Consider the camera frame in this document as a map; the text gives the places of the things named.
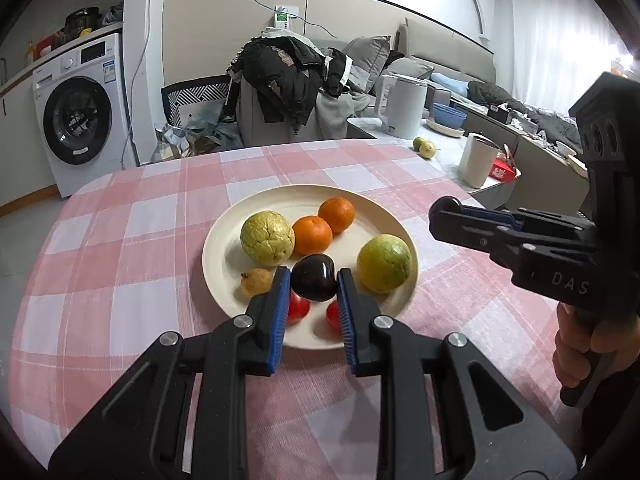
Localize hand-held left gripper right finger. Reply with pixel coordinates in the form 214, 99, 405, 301
336, 267, 581, 480

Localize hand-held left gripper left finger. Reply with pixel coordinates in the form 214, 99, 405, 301
47, 266, 292, 480

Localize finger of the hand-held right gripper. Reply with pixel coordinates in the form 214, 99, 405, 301
462, 205, 590, 233
428, 196, 531, 273

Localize red tomato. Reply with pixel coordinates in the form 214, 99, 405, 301
325, 301, 346, 334
287, 291, 312, 326

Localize small yellow-brown fruit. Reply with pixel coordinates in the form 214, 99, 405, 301
240, 268, 275, 304

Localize dark purple fruit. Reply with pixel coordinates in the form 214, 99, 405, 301
290, 254, 338, 303

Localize cream round plate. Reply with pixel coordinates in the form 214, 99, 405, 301
202, 185, 420, 351

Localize pale yellow guava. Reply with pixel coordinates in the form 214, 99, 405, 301
240, 211, 296, 267

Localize orange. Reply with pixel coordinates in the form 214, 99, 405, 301
318, 197, 356, 234
292, 215, 334, 256

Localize person's right forearm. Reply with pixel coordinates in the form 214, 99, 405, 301
582, 347, 640, 463

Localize person's right hand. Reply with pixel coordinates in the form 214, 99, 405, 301
552, 304, 640, 390

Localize red box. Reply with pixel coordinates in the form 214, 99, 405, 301
487, 156, 522, 184

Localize white cup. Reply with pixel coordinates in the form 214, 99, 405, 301
457, 132, 501, 189

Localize yellow-green citrus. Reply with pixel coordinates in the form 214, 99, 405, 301
356, 234, 413, 294

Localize white marble table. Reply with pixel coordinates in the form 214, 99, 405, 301
347, 117, 523, 197

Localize white shallow dish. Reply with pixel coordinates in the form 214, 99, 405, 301
425, 119, 466, 139

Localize stack of blue bowls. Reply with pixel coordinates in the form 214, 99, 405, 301
432, 102, 468, 130

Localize dark blanket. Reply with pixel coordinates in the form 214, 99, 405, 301
467, 80, 584, 137

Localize white electric kettle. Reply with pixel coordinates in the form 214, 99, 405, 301
374, 72, 429, 137

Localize pink checked tablecloth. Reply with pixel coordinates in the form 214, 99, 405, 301
7, 138, 586, 480

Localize white curtain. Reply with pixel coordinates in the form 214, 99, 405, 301
495, 0, 632, 117

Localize beige sofa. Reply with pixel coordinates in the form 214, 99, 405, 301
320, 17, 596, 211

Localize grey cushion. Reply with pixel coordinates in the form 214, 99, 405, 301
342, 35, 393, 93

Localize grey armchair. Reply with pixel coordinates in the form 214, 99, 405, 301
235, 80, 352, 149

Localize bags on floor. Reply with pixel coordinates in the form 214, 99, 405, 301
152, 110, 242, 162

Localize pile of dark clothes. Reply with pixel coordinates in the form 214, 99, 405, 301
227, 27, 362, 126

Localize black patterned chair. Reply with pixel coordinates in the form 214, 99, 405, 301
161, 76, 236, 129

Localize white washing machine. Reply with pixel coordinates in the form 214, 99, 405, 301
32, 32, 139, 199

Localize black pot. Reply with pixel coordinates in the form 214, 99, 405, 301
65, 6, 101, 36

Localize white green wall device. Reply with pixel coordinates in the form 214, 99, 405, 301
273, 6, 300, 31

